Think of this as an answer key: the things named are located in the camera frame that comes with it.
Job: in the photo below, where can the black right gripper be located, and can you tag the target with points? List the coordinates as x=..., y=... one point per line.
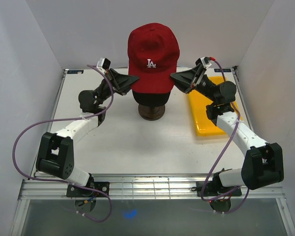
x=188, y=80

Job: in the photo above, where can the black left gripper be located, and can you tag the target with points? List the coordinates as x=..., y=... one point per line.
x=120, y=83

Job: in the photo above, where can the black NY baseball cap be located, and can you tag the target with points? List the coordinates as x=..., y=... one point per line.
x=151, y=99

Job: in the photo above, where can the red baseball cap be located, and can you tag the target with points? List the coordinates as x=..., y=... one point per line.
x=153, y=52

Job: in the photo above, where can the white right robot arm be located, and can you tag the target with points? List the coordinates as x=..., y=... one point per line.
x=263, y=161

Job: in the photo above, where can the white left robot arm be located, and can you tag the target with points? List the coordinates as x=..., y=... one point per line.
x=56, y=150

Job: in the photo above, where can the beige mannequin head stand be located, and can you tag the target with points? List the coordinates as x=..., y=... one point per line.
x=151, y=113

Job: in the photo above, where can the yellow plastic tray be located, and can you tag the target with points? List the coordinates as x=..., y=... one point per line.
x=205, y=109

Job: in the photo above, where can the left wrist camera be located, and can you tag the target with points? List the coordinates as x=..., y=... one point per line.
x=103, y=64

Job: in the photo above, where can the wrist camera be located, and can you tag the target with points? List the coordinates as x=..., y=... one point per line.
x=103, y=64
x=205, y=61

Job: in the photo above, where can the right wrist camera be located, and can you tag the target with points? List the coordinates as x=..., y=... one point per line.
x=205, y=61

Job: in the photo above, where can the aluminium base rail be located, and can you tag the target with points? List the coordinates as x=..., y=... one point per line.
x=121, y=187

